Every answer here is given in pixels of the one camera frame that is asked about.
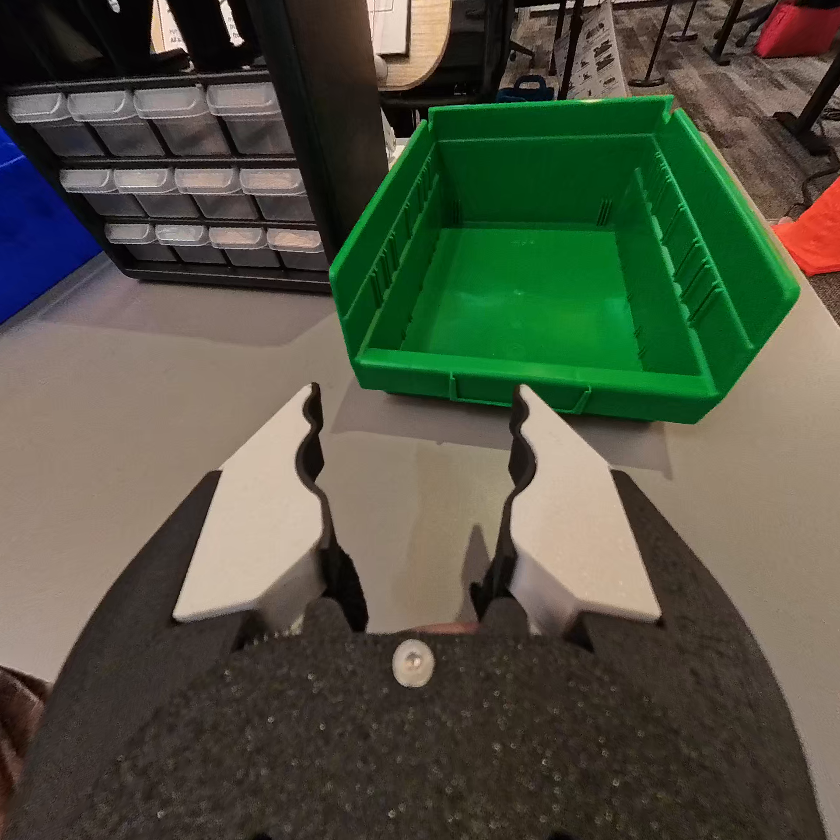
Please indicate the red bag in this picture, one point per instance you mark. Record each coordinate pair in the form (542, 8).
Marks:
(800, 33)

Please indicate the rows of clear cabinet drawers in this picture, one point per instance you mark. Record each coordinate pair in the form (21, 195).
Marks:
(197, 190)

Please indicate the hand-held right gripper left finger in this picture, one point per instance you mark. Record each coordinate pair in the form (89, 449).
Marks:
(256, 525)

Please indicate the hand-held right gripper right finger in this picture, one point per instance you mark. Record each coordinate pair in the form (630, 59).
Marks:
(577, 525)

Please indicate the green plastic bin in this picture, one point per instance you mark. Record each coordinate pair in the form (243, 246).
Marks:
(525, 295)

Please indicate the blue bag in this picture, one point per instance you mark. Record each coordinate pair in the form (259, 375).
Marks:
(512, 97)

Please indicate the person's brown clothing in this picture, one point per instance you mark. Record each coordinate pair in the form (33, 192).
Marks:
(19, 722)

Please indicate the white instruction poster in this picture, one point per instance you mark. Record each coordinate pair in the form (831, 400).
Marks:
(390, 26)

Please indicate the blue plastic bin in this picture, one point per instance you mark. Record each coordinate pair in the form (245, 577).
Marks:
(39, 229)

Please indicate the printed paper strip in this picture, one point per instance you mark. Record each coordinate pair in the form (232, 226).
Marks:
(600, 52)

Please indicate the yellow printed sheet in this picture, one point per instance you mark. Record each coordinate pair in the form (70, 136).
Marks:
(167, 26)

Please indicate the black stanchion post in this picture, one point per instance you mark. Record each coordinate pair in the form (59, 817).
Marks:
(654, 39)
(686, 19)

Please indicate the dark vertical post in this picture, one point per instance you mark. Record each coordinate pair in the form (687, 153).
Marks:
(328, 118)

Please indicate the round wooden table top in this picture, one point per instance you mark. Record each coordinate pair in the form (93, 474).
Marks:
(426, 46)

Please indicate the black drawer cabinet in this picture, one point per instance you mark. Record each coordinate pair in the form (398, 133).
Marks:
(197, 161)

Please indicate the black table leg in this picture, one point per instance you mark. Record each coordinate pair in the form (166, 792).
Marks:
(820, 98)

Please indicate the black slanted pole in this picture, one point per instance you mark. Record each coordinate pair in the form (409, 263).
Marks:
(569, 46)

